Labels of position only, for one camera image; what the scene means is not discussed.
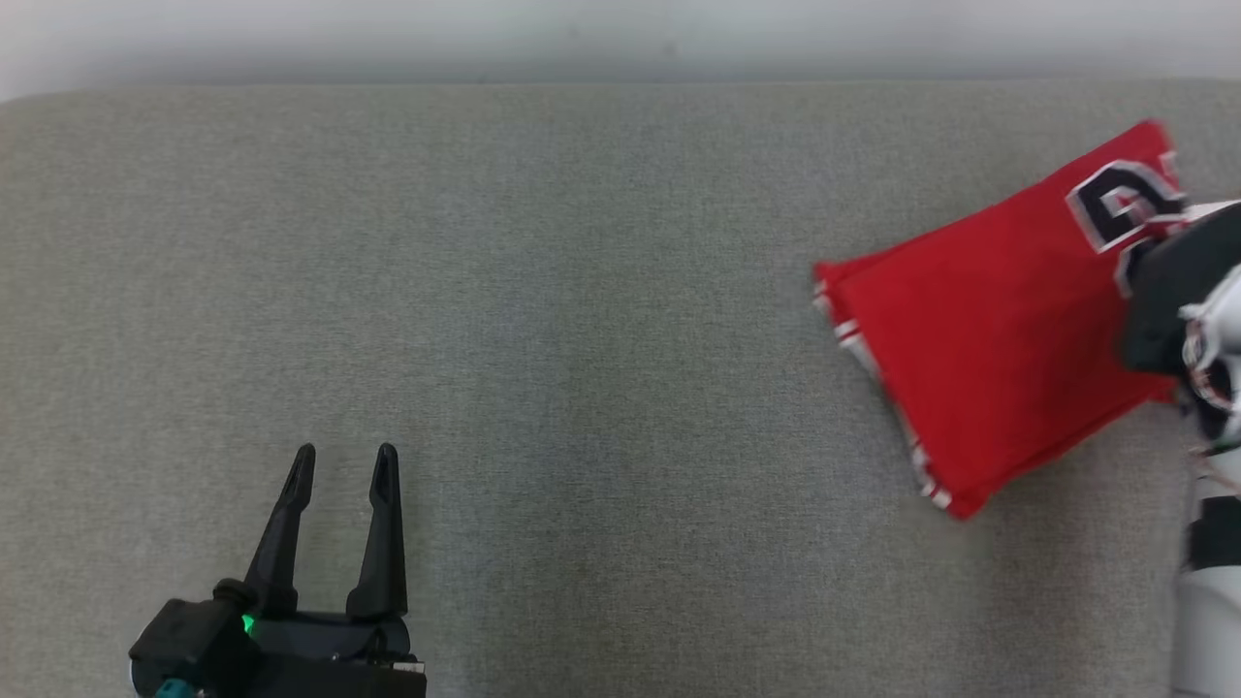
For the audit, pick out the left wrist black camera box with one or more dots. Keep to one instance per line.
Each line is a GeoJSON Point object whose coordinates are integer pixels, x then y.
{"type": "Point", "coordinates": [189, 635]}

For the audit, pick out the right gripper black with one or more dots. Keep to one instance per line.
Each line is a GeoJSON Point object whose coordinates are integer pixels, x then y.
{"type": "Point", "coordinates": [1168, 291]}

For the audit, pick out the red jersey shirt white sleeves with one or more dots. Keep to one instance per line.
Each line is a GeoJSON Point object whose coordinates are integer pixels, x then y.
{"type": "Point", "coordinates": [989, 339]}

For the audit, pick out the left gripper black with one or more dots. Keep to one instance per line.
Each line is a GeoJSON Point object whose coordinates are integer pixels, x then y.
{"type": "Point", "coordinates": [330, 659]}

